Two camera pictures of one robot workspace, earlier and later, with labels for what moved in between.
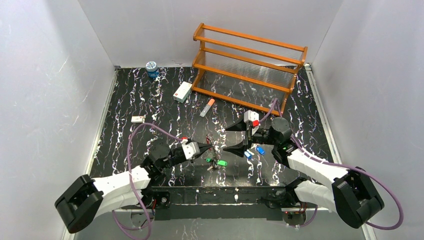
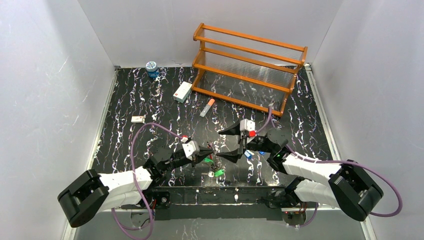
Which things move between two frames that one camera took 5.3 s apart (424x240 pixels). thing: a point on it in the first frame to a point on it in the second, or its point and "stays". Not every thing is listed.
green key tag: [222, 162] to [219, 172]
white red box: [183, 92] stays
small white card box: [137, 119] stays
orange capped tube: [203, 113] stays
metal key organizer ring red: [209, 140] to [213, 161]
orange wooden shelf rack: [253, 72] stays
